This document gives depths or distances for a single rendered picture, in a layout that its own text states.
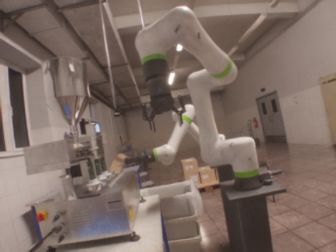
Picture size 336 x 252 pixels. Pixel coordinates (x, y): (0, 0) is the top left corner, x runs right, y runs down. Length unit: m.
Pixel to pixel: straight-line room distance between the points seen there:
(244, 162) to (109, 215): 0.72
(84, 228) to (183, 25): 1.00
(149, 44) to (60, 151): 0.71
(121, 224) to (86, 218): 0.18
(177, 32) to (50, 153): 0.85
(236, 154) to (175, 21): 0.63
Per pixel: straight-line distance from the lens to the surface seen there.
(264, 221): 1.01
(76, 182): 1.36
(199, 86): 0.93
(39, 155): 1.08
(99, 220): 0.99
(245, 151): 0.86
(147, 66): 0.58
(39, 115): 3.71
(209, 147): 0.91
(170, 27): 0.57
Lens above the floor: 1.26
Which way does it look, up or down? 3 degrees up
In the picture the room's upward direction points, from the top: 11 degrees counter-clockwise
